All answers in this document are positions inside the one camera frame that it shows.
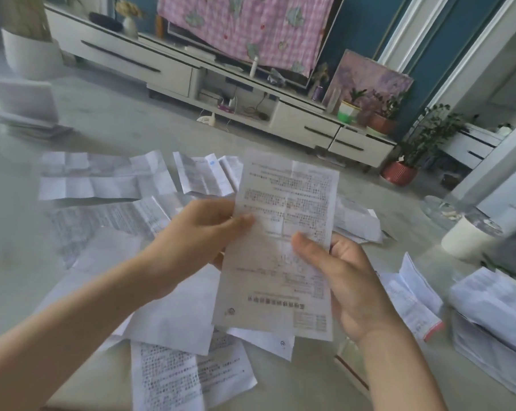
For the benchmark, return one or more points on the bundle of folded papers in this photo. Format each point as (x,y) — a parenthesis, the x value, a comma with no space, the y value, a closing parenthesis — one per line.
(493,312)

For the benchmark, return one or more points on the white vase with yellow flowers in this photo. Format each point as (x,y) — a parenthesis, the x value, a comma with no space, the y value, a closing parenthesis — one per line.
(129,21)

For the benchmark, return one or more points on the person's right hand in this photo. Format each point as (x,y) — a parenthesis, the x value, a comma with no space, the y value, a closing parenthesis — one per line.
(356,295)

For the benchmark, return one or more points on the white side cabinet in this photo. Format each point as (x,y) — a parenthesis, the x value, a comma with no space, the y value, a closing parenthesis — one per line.
(472,145)

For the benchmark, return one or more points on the folded receipt with red edge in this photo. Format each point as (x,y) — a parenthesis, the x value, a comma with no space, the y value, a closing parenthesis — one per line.
(412,299)

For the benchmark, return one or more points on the purple floral painting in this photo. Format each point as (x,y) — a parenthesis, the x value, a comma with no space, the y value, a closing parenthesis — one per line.
(369,76)

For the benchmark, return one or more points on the white and green potted plant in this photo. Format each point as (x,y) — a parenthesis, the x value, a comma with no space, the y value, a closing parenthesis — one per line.
(349,111)

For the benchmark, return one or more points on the large white plant pot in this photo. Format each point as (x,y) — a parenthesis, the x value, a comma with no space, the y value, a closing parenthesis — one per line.
(31,57)

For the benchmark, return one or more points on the white router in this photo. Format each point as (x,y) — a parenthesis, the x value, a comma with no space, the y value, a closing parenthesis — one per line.
(206,119)

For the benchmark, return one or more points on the black flat-screen television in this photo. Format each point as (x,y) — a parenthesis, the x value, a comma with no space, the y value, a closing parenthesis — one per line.
(326,47)

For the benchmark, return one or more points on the leafy plant in red pot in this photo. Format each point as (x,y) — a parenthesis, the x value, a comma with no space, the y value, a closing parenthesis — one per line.
(401,172)

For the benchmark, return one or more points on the printed paper sheet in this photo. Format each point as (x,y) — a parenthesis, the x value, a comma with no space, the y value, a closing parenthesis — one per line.
(279,201)

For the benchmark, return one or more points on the person's right forearm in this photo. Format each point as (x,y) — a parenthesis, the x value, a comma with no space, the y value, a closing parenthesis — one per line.
(403,372)

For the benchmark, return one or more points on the purple vase with dried flowers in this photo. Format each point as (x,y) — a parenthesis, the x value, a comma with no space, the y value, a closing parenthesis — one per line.
(318,91)

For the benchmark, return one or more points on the black oval object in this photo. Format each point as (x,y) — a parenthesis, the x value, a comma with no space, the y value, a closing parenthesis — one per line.
(104,21)

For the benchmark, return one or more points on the person's left hand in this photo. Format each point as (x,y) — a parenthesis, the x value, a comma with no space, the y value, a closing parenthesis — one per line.
(189,243)

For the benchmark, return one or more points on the person's left forearm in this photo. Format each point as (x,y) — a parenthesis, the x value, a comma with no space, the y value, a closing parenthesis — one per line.
(69,338)

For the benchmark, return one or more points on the white laptop on books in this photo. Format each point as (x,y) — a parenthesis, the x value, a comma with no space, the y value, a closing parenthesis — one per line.
(24,102)

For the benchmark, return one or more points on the brown potted plant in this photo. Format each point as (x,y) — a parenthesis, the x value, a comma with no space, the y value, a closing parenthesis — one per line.
(381,121)

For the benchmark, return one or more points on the clear glass dish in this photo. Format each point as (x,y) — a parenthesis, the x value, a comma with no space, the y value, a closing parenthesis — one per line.
(444,211)

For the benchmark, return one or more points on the long white TV cabinet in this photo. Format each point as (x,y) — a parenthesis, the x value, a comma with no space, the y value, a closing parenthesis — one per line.
(163,68)

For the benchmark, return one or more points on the pink checked cloth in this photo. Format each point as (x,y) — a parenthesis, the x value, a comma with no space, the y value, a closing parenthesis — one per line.
(249,25)

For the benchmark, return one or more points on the pile of white documents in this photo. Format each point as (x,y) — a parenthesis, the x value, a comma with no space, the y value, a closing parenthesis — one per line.
(112,209)

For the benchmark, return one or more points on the white cylindrical cup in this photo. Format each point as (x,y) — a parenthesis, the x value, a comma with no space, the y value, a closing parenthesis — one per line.
(465,237)

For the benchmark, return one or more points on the pink and white power strip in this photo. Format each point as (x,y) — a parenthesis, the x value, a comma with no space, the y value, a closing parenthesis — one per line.
(226,104)

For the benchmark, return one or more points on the small white bottle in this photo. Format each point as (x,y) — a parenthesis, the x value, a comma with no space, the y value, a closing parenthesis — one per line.
(254,68)

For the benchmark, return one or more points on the person's left thumb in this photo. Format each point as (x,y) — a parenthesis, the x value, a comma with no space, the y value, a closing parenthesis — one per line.
(238,225)

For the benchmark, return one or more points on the person's right thumb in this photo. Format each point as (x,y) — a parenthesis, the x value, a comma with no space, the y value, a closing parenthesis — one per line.
(311,252)

